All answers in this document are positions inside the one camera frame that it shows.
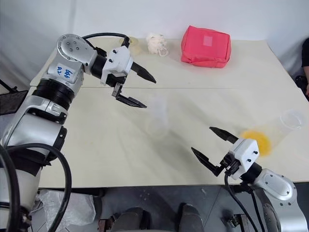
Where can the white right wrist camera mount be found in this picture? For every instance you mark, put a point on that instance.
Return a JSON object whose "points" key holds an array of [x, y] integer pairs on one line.
{"points": [[246, 154]]}

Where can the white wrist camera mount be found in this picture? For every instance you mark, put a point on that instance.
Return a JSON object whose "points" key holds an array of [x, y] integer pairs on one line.
{"points": [[246, 154], [118, 60]]}

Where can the crumpled clear plastic bag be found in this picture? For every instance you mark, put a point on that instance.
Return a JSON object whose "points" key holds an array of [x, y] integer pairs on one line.
{"points": [[65, 205]]}

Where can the black mesh tray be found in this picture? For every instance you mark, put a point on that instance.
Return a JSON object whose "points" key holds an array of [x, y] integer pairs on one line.
{"points": [[12, 101]]}

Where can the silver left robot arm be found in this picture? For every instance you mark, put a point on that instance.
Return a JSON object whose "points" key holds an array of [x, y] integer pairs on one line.
{"points": [[36, 130]]}

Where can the red fabric pouch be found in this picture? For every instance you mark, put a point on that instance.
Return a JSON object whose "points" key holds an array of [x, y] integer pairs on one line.
{"points": [[205, 48]]}

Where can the dark rounded shape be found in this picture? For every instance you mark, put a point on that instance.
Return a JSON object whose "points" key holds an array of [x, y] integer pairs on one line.
{"points": [[134, 218], [190, 217]]}

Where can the white mesh bath sponge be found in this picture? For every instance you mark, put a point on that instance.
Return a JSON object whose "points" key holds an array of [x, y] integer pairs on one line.
{"points": [[155, 42]]}

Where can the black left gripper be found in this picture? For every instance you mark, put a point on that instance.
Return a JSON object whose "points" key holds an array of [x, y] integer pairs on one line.
{"points": [[116, 79]]}

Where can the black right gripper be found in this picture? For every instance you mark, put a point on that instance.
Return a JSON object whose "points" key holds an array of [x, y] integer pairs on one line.
{"points": [[231, 165]]}

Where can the person in black clothing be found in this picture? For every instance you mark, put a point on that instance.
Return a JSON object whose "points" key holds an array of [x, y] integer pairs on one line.
{"points": [[305, 58]]}

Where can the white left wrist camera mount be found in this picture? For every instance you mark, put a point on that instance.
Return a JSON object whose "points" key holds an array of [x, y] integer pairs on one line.
{"points": [[118, 60]]}

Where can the clear cup with orange liquid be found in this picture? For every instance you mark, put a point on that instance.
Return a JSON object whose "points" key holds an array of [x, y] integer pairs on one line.
{"points": [[264, 142]]}

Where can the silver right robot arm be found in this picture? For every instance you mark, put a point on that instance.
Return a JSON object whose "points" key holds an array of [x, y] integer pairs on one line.
{"points": [[277, 188]]}

